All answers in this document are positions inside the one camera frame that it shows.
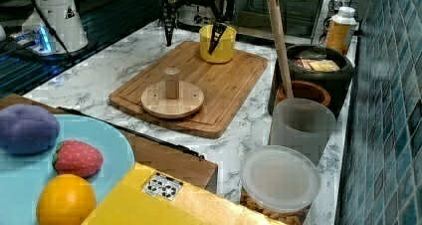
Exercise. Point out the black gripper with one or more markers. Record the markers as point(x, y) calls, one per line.
point(222, 9)

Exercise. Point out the round wooden lid with knob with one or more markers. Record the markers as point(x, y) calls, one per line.
point(172, 98)

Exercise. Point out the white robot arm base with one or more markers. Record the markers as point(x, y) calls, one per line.
point(57, 26)

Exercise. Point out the bamboo cutting board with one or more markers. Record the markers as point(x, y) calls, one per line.
point(225, 87)

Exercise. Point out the plastic container with frosted lid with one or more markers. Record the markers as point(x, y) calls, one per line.
point(279, 182)

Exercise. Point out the yellow plastic cup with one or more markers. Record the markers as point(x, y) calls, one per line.
point(224, 51)

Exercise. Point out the wooden pestle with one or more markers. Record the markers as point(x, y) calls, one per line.
point(279, 39)

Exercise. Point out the toaster oven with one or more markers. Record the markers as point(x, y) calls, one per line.
point(304, 21)

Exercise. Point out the brown wooden mortar bowl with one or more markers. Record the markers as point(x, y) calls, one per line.
point(310, 91)

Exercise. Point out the orange bottle with white cap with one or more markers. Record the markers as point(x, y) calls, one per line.
point(341, 29)

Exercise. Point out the frosted plastic cup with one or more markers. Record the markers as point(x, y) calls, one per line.
point(302, 125)

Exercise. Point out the yellow box with sticker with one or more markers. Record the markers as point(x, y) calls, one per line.
point(146, 196)

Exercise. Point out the red plush strawberry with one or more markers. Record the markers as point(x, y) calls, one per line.
point(77, 158)

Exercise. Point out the purple plush toy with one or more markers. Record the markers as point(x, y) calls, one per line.
point(27, 129)

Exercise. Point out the orange toy fruit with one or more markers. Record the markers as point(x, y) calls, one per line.
point(66, 200)

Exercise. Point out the light blue plate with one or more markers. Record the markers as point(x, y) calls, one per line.
point(22, 178)

